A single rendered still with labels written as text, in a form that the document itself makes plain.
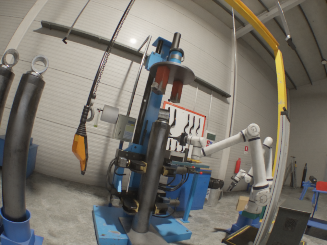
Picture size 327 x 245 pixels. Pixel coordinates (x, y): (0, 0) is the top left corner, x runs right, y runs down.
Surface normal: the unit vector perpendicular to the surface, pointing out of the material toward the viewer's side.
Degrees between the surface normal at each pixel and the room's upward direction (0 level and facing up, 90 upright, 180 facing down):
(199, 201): 90
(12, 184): 90
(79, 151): 90
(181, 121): 90
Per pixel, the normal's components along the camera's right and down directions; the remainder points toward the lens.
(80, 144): 0.94, 0.15
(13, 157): 0.70, 0.03
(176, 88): -0.51, -0.24
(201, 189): 0.46, -0.05
